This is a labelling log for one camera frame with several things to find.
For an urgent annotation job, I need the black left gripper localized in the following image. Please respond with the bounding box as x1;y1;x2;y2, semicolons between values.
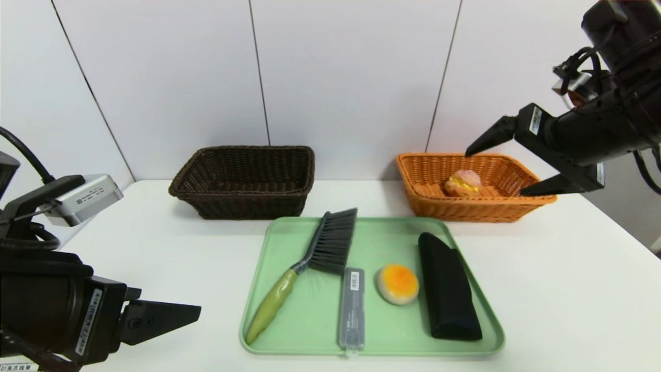
0;271;202;366

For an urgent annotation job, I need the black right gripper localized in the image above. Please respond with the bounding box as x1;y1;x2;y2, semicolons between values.
464;81;633;196

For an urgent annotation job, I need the pink cream puff pastry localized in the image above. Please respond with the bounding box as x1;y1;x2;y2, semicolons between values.
444;169;482;197

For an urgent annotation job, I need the black glasses case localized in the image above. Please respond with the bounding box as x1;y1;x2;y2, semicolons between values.
418;232;484;342

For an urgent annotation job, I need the round egg yolk pastry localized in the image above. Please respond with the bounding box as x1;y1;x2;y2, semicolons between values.
376;264;420;306

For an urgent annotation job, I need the grey brush with green handle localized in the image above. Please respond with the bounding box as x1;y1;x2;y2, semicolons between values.
246;208;358;345

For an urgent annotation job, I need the orange wicker basket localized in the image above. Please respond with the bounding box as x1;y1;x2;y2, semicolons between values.
396;152;557;223

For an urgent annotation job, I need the dark brown wicker basket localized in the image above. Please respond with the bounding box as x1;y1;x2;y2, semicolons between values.
168;145;316;220

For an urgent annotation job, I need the light green plastic tray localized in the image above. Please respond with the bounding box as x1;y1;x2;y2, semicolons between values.
240;216;506;357

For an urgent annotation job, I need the slim transparent grey pen case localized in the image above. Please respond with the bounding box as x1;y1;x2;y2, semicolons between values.
339;267;366;357

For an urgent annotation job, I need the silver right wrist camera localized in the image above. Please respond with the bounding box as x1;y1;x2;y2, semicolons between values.
552;65;594;106

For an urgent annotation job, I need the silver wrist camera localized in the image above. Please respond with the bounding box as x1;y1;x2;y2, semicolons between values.
39;174;124;228
552;65;594;106

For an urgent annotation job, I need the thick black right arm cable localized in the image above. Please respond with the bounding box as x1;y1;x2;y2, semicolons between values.
633;150;661;196

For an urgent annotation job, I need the black braided left cable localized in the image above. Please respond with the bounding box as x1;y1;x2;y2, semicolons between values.
0;325;78;372

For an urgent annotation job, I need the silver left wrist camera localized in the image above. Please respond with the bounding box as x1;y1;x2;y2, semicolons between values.
39;174;124;228

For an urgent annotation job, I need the black left camera cable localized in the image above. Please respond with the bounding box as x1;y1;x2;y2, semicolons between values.
0;127;56;184

